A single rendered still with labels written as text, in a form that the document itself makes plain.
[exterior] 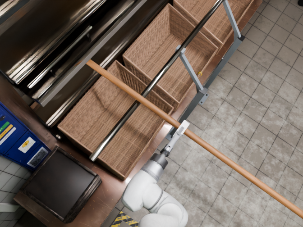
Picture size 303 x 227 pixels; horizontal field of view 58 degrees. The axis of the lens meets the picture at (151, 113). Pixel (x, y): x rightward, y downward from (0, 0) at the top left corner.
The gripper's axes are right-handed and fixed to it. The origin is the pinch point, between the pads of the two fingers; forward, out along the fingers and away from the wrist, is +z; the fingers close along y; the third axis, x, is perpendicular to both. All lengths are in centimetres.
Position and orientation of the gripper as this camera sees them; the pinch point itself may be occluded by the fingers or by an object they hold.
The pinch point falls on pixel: (181, 129)
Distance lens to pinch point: 125.0
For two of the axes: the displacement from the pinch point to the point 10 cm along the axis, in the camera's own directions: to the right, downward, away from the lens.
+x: 8.1, 5.8, -1.1
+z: 5.7, -7.4, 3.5
